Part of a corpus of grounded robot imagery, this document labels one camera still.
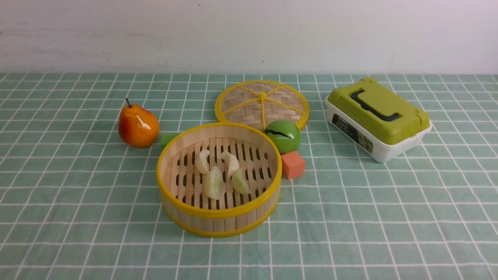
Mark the orange foam cube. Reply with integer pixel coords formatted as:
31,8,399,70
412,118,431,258
281,150,305,180

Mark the white dumpling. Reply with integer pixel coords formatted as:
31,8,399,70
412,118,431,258
220,151,240,178
195,149,210,174

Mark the pale green dumpling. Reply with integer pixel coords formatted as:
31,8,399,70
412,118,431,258
231,168,251,194
203,166,224,200

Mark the pale green dumpling bottom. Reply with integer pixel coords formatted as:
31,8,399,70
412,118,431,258
203,166,224,200

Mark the orange red toy pear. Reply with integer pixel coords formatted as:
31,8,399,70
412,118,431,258
118,98,160,149

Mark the bamboo steamer tray yellow rim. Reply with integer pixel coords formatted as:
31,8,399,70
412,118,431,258
156,122,282,238

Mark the green lid white lunch box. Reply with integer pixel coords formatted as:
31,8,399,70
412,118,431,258
325,77,433,163

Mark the green foam block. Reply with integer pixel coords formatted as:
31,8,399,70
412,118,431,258
160,132,180,150

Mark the woven bamboo steamer lid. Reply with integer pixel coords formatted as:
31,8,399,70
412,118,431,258
214,80,310,131

